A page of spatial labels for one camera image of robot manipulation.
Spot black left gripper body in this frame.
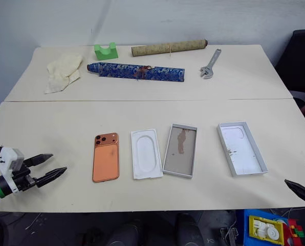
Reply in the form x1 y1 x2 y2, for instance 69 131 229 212
13 159 38 192

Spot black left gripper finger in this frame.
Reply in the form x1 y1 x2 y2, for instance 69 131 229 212
35 166 68 189
23 153 54 168

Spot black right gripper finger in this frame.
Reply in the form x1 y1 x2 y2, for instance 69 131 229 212
284 179 305 206

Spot white phone box lid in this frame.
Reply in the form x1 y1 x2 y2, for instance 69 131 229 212
216 120 269 177

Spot white tray with grey insert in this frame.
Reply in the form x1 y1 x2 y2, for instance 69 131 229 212
162 123 199 179

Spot red and green toy bricks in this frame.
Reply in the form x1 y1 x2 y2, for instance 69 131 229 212
285 218 305 239

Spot yellow tray with white gears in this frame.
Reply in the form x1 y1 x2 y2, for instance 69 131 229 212
248 215 289 244

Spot orange smartphone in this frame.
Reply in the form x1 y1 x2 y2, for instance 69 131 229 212
92 132 120 183

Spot cream crumpled cloth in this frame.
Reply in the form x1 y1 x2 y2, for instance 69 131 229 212
44 52 84 95

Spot white moulded tray insert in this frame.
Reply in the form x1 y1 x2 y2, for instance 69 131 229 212
130 128 164 180

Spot black chair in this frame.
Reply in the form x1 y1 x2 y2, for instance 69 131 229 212
273 29 305 104

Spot blue brocade scroll case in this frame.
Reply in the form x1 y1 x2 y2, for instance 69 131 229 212
86 62 186 84

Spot green notched block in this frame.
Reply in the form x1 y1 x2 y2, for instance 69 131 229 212
93 42 119 62

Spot silver adjustable wrench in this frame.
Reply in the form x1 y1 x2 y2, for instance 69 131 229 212
200 48 223 80

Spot beige rolled scroll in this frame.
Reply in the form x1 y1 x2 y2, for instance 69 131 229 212
130 38 208 58

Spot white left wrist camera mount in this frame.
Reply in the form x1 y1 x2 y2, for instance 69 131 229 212
0 146 25 193

